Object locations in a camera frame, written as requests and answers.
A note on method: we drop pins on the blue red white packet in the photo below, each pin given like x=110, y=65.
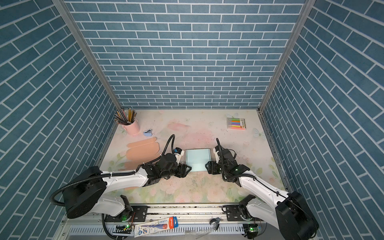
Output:
x=155, y=226

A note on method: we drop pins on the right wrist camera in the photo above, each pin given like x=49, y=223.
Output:
x=217, y=154

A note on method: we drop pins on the aluminium corner post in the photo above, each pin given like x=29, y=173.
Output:
x=307, y=7
x=74, y=29

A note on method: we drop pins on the aluminium right corner post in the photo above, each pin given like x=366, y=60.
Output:
x=307, y=7

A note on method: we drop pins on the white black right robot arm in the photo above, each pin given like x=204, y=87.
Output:
x=288, y=212

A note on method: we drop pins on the aluminium left corner post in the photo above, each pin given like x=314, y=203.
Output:
x=74, y=29

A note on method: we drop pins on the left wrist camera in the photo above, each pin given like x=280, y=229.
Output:
x=178, y=153

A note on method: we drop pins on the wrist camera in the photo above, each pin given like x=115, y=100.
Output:
x=217, y=154
x=178, y=153

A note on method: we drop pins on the pink metal pencil bucket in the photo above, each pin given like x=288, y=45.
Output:
x=132, y=129

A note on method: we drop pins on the flat pink paper box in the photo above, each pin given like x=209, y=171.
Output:
x=141, y=152

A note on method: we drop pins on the small metal clip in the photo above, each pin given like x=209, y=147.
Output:
x=215, y=223

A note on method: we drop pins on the light teal paper box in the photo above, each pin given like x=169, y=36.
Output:
x=197, y=159

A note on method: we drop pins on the light blue small stapler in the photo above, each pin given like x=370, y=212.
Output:
x=148, y=133

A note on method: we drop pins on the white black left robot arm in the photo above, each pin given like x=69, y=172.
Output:
x=89, y=192

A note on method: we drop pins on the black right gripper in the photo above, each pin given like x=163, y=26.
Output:
x=212, y=165

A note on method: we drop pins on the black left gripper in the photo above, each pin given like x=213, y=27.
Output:
x=182, y=173

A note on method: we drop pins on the bundle of coloured pencils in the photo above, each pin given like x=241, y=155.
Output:
x=124, y=118

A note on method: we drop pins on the clear box of markers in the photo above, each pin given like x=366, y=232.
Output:
x=236, y=124

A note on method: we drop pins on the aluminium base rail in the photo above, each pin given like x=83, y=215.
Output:
x=192, y=219

